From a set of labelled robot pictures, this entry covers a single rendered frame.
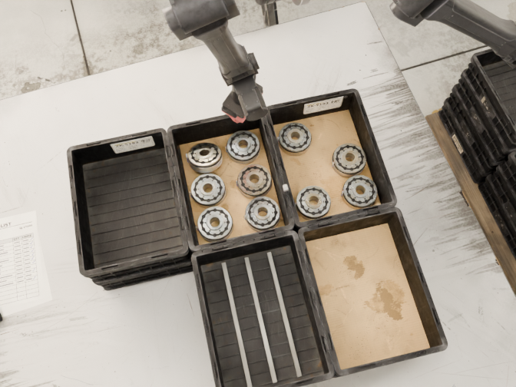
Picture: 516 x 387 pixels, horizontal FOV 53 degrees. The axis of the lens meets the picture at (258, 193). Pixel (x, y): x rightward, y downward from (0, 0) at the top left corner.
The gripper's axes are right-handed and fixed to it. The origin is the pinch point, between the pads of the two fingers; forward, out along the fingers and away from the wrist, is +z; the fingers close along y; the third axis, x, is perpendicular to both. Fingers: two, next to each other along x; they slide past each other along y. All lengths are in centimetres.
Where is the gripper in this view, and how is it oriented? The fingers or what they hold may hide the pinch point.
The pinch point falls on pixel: (241, 111)
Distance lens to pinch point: 143.8
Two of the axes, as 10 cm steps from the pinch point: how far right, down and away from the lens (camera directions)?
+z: -0.6, 2.9, 9.5
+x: -8.5, -5.1, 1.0
